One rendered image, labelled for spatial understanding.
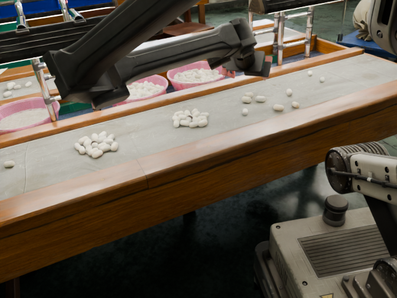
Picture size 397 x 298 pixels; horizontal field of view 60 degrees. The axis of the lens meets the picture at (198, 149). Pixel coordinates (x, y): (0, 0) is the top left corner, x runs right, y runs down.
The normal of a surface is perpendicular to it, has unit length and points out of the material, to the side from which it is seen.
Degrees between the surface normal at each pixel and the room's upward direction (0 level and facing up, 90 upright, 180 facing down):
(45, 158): 0
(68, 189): 0
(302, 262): 0
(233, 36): 52
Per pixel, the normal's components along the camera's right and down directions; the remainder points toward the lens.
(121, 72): 0.47, -0.22
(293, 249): -0.07, -0.84
